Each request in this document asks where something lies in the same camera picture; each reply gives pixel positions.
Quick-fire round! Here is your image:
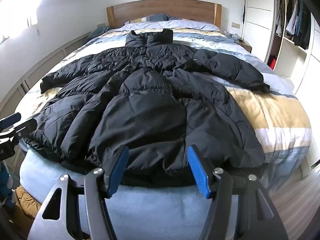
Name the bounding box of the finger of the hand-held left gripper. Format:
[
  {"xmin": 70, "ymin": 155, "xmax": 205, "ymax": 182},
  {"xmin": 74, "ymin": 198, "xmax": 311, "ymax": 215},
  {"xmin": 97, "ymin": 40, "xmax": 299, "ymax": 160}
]
[
  {"xmin": 0, "ymin": 117, "xmax": 38, "ymax": 142},
  {"xmin": 0, "ymin": 112, "xmax": 22, "ymax": 130}
]

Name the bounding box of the white wardrobe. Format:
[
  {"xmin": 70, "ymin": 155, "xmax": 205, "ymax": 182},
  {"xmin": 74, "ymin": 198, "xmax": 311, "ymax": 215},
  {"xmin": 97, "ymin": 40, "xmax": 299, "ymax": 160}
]
[{"xmin": 244, "ymin": 0, "xmax": 320, "ymax": 162}]

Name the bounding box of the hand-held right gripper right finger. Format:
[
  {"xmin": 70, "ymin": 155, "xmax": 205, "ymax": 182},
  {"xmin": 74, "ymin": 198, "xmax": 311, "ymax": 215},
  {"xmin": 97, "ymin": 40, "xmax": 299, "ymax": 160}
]
[{"xmin": 187, "ymin": 144, "xmax": 291, "ymax": 240}]

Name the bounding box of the wooden nightstand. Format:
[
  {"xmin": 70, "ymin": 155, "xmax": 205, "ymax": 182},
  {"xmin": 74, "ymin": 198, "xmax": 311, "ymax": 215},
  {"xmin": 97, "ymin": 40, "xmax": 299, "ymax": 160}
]
[{"xmin": 236, "ymin": 39, "xmax": 253, "ymax": 53}]

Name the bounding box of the row of hanging clothes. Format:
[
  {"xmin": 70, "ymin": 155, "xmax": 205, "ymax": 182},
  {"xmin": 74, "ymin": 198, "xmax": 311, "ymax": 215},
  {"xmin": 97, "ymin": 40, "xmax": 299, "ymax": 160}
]
[{"xmin": 275, "ymin": 0, "xmax": 312, "ymax": 51}]

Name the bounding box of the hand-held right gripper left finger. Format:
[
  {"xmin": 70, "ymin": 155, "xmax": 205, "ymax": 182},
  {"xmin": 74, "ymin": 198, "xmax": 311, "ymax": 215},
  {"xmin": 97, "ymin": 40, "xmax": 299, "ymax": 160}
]
[{"xmin": 30, "ymin": 145, "xmax": 130, "ymax": 240}]

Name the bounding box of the light blue fleece blanket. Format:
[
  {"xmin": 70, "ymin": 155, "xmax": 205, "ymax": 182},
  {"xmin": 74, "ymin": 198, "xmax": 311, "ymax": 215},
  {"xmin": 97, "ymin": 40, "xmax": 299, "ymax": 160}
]
[{"xmin": 19, "ymin": 147, "xmax": 242, "ymax": 240}]

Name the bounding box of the bed with striped duvet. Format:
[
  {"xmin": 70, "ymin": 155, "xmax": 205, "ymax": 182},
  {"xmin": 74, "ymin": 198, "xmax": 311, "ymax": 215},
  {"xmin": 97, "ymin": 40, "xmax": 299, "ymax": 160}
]
[{"xmin": 15, "ymin": 19, "xmax": 313, "ymax": 195}]

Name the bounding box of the wooden headboard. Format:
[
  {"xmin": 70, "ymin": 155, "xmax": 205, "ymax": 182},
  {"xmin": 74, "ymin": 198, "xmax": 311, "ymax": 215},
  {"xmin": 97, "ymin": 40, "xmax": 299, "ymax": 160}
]
[{"xmin": 106, "ymin": 0, "xmax": 222, "ymax": 30}]

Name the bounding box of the brown padded jacket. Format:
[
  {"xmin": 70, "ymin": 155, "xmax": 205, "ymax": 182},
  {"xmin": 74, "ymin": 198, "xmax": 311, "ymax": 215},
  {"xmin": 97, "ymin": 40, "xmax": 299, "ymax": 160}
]
[{"xmin": 14, "ymin": 185, "xmax": 42, "ymax": 221}]

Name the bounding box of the dark blue cloth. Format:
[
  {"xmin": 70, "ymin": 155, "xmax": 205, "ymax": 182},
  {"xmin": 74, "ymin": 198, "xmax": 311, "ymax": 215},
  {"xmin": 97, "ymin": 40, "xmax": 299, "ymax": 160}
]
[{"xmin": 86, "ymin": 26, "xmax": 111, "ymax": 42}]

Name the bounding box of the black puffer jacket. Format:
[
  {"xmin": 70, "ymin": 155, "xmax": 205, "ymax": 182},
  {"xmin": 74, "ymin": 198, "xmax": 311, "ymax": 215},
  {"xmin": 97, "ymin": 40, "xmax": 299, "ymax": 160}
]
[{"xmin": 25, "ymin": 29, "xmax": 271, "ymax": 188}]

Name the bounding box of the grey-blue pillow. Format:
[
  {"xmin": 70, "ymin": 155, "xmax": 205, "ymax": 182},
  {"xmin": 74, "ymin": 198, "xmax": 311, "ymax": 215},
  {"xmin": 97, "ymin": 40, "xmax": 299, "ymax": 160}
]
[{"xmin": 144, "ymin": 13, "xmax": 171, "ymax": 22}]

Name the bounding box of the white low wall cabinet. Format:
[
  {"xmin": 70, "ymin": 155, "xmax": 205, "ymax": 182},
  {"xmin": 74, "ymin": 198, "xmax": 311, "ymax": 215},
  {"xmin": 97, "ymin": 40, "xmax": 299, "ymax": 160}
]
[{"xmin": 0, "ymin": 31, "xmax": 92, "ymax": 112}]

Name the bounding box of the blue and white cloth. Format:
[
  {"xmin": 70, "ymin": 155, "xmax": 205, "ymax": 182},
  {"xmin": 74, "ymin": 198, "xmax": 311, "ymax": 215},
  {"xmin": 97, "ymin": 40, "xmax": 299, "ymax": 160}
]
[{"xmin": 0, "ymin": 159, "xmax": 16, "ymax": 208}]

